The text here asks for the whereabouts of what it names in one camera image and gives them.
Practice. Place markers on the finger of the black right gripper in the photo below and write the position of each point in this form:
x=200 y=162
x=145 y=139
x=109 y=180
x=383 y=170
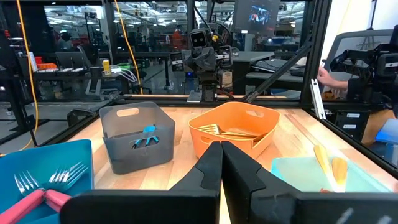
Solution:
x=176 y=61
x=224 y=56

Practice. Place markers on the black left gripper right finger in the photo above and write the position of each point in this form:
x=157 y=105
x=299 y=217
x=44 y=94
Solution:
x=311 y=208

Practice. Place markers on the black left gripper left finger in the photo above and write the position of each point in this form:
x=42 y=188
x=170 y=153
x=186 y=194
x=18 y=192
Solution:
x=140 y=208

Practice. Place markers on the green translucent plastic bin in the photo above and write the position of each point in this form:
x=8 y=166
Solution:
x=298 y=174

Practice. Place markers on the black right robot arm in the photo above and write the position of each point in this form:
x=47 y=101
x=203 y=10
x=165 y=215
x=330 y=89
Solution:
x=208 y=84

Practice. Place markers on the grey desk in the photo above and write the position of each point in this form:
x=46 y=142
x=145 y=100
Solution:
x=252 y=57

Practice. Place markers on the black keyboard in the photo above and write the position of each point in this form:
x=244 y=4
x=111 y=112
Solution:
x=270 y=66

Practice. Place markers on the grey plastic bin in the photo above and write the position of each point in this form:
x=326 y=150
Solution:
x=124 y=158

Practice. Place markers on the computer monitor screen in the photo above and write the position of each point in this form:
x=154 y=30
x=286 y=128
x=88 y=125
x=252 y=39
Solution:
x=258 y=15

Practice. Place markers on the orange plastic bin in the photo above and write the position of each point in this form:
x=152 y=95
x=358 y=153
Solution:
x=224 y=115

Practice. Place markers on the black box with white labels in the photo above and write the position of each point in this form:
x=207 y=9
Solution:
x=349 y=123

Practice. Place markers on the blue plastic bin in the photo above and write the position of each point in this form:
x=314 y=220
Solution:
x=46 y=155

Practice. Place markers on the person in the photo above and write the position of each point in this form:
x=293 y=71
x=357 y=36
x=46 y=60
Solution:
x=332 y=82

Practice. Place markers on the grey mesh office chair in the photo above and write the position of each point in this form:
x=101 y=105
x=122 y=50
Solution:
x=351 y=42

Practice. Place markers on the black aluminium table frame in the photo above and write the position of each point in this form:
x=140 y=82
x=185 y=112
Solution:
x=174 y=101

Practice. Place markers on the silver metal bracket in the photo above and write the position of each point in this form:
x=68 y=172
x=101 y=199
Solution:
x=317 y=99

